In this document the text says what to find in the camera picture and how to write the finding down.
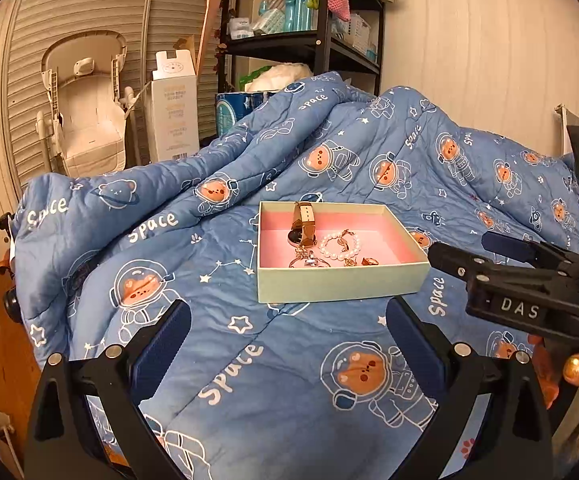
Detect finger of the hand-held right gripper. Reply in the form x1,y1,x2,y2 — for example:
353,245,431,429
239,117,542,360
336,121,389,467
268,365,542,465
427,241,526,294
480,231,579,274

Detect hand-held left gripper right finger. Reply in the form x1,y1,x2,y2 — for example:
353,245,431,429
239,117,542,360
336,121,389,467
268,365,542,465
384,296,555,480

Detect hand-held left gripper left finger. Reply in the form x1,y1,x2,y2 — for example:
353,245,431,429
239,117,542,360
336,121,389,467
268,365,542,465
22,299,193,480

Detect pale green box pink lining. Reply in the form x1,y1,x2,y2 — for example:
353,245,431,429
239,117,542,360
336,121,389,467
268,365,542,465
257,201,431,305

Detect gold chain bracelet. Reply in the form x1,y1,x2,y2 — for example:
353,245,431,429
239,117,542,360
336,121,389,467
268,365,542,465
333,229,359,252

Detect blue printed blanket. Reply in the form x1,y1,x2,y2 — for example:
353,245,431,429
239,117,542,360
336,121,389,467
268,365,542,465
10,71,579,480

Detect dark toy tricycle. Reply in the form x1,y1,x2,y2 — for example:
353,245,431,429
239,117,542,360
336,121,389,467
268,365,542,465
0,212,24,323

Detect tall white carton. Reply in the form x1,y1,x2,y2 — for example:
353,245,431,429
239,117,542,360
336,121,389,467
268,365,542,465
150,50,202,162

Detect white baby high chair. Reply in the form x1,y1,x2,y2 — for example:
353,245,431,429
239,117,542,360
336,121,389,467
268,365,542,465
37,30,138,179

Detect white storage boxes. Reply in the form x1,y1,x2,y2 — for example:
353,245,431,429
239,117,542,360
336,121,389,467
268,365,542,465
342,12,381,59

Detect white fluffy bundle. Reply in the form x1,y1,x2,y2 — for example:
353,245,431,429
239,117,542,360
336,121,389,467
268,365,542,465
247,62,313,92

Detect blue wrapped package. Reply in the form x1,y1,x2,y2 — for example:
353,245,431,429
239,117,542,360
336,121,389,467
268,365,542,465
214,91,271,137

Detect black metal shelf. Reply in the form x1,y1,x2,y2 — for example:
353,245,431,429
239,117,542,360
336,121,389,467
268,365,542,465
217,0,386,97

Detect light blue bottle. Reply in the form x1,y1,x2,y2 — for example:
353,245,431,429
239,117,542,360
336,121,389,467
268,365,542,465
282,0,300,34
297,0,318,32

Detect leaning brown board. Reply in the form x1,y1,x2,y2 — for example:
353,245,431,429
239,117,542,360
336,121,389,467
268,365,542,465
196,0,220,77

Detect beige slatted shutter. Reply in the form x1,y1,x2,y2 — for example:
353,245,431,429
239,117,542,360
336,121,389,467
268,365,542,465
0,0,231,177

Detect white pearl bracelet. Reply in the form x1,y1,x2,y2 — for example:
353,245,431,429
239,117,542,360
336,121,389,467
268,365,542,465
318,229,363,263

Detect wristwatch with beige strap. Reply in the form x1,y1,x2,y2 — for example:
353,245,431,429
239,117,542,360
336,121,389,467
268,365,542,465
287,201,320,251

